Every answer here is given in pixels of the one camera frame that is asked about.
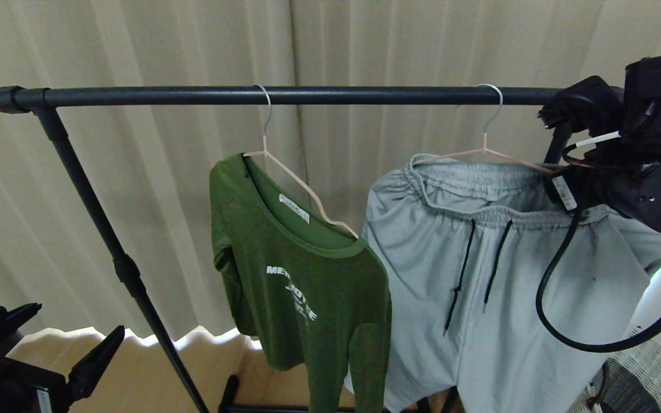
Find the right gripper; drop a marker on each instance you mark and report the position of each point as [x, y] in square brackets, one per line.
[640, 195]

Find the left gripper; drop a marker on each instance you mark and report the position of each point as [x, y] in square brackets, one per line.
[9, 390]

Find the pale grey garment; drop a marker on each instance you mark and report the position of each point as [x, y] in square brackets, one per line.
[508, 287]

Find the pink clothes hanger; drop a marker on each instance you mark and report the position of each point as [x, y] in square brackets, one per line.
[500, 103]
[296, 180]

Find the green printed T-shirt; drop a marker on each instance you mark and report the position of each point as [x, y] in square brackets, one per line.
[307, 287]

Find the white laundry basket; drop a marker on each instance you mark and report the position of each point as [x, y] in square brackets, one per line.
[646, 378]

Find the black clothes rack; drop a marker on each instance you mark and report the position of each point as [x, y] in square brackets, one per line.
[250, 95]

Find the beige curtain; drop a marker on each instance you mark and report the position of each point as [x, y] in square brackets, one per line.
[135, 40]

